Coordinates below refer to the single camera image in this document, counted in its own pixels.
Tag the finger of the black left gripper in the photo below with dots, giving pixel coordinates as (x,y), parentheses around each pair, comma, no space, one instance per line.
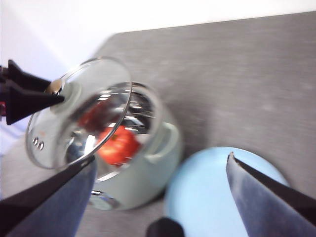
(27,79)
(27,105)

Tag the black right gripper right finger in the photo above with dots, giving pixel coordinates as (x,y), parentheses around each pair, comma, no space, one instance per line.
(271,209)

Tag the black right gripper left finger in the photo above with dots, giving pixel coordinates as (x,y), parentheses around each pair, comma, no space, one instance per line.
(49,205)

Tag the glass lid with green knob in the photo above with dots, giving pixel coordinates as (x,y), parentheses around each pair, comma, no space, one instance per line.
(72,95)

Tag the orange pumpkin with green stem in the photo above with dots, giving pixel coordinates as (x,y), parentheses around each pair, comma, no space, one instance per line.
(121,145)

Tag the blue plate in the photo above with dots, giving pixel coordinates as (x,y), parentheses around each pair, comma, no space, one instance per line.
(202,192)

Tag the pale green electric steamer pot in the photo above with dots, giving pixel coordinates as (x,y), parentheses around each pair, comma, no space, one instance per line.
(148,185)

